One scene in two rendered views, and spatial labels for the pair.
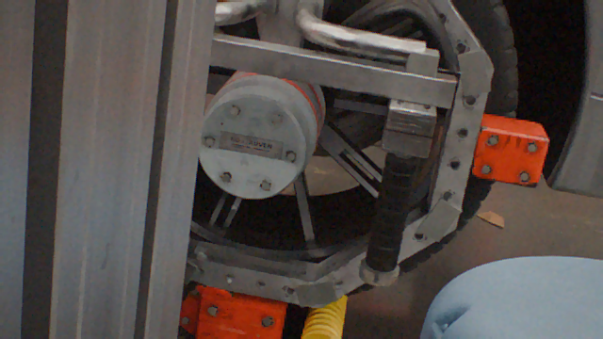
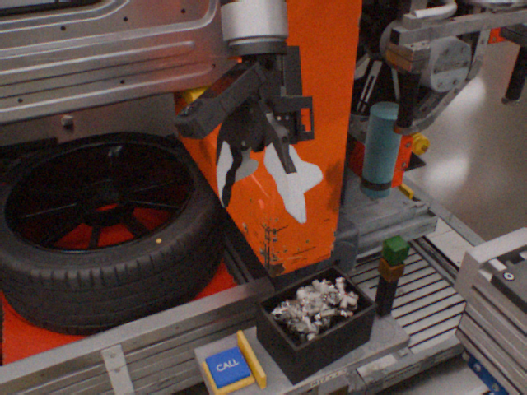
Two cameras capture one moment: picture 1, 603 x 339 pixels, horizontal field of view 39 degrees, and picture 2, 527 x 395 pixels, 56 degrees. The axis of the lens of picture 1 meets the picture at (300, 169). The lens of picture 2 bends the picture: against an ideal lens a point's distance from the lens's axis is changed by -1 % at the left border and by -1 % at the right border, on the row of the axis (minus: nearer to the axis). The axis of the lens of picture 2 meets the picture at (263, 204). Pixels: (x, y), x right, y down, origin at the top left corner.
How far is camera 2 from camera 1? 1.03 m
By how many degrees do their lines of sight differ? 31
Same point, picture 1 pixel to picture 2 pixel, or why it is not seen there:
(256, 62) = (476, 26)
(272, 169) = (458, 73)
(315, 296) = (426, 124)
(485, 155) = (494, 33)
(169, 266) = not seen: outside the picture
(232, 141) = (444, 67)
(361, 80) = (514, 19)
